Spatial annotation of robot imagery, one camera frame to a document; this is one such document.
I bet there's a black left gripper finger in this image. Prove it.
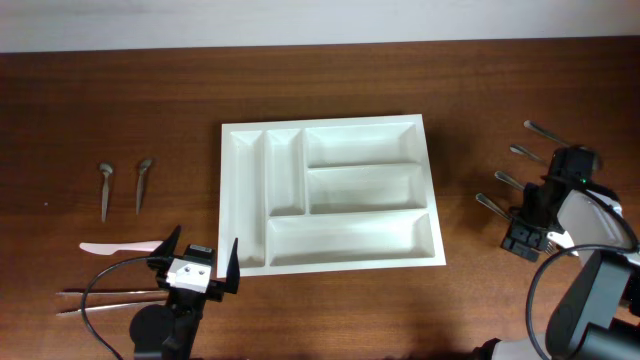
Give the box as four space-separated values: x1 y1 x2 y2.
225 238 240 294
151 225 182 257

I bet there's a metal fork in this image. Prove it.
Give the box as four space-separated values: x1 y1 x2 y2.
494 171 525 191
475 193 574 262

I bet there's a large spoon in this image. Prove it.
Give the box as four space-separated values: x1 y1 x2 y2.
522 119 603 171
509 144 547 166

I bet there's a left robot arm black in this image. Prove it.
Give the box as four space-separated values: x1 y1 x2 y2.
129 226 240 359

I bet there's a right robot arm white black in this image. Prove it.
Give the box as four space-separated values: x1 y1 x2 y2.
471 145 639 359

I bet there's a pink plastic knife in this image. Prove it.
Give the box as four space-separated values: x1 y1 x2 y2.
79 241 162 256

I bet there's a small teaspoon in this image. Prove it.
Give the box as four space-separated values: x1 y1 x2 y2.
99 162 114 223
136 158 153 215

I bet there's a small teaspoon far left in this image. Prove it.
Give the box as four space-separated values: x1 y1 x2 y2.
99 162 114 223

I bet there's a white plastic cutlery tray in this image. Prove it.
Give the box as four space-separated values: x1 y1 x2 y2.
216 114 446 277

